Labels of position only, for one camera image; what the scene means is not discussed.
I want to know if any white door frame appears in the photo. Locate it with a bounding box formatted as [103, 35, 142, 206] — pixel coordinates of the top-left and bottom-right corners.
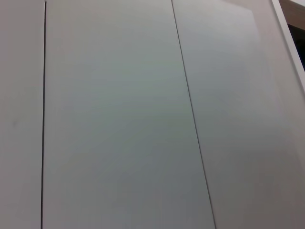
[271, 0, 305, 92]

